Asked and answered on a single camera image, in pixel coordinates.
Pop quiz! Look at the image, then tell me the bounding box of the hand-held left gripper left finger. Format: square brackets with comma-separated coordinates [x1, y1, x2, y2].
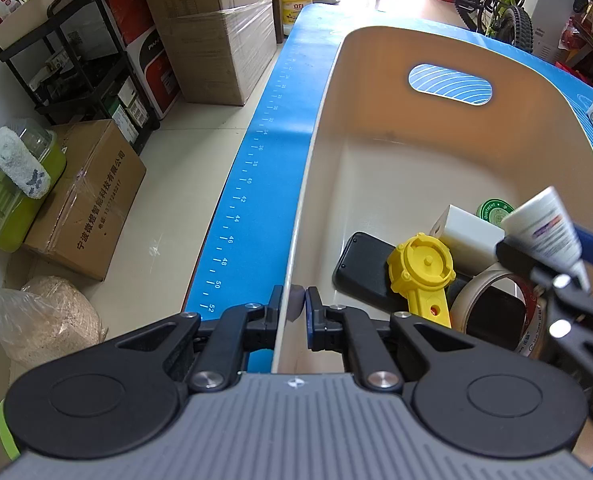
[118, 285, 284, 395]

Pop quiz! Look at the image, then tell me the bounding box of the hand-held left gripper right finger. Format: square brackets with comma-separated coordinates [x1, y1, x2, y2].
[303, 286, 478, 392]

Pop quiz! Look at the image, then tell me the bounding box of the white ointment tube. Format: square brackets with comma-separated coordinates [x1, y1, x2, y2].
[500, 186, 592, 292]

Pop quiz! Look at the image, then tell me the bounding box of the green round tin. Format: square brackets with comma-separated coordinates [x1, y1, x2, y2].
[477, 199, 516, 228]

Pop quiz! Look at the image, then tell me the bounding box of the white charger adapter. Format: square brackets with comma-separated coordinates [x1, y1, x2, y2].
[429, 205, 506, 277]

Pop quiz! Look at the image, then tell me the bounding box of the beige tape roll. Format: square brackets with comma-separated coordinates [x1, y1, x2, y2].
[450, 262, 552, 358]

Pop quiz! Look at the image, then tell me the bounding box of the black device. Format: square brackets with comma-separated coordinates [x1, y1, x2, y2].
[332, 231, 472, 313]

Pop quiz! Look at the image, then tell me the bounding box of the yellow plastic tool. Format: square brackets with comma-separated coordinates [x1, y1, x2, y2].
[387, 232, 457, 330]

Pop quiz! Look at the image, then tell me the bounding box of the beige plastic bin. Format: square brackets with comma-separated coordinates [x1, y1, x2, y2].
[271, 26, 593, 376]

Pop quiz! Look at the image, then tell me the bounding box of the blue measuring mat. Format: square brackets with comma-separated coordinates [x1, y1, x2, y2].
[182, 2, 593, 471]

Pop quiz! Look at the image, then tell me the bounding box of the taped brown cardboard box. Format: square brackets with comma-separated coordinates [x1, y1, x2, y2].
[24, 119, 147, 282]

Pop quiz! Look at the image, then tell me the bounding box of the clear bag of grain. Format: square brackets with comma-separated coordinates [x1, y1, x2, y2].
[0, 276, 108, 368]

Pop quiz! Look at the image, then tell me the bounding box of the green and black bicycle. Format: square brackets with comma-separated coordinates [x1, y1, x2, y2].
[450, 0, 544, 53]

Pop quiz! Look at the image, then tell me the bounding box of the plastic-wrapped cardboard box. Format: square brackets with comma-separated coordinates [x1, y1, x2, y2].
[154, 0, 277, 107]

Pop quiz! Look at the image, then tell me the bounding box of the white and red appliance box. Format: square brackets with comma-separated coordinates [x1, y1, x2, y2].
[125, 25, 181, 120]

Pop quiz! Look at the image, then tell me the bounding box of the black utility cart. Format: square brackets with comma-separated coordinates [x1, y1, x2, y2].
[0, 0, 160, 156]

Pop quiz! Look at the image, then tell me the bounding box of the green plastic container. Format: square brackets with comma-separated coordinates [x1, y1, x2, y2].
[0, 119, 67, 253]

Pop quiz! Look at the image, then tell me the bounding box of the green plastic stool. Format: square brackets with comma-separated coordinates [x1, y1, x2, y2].
[0, 399, 22, 461]

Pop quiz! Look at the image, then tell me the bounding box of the white fluffy towel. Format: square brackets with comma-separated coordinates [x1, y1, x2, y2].
[0, 127, 52, 200]

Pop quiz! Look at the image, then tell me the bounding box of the red cardboard box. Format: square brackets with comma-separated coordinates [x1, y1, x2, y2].
[107, 0, 154, 46]

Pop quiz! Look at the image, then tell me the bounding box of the open cardboard tray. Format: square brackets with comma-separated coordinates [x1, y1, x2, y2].
[0, 0, 92, 48]

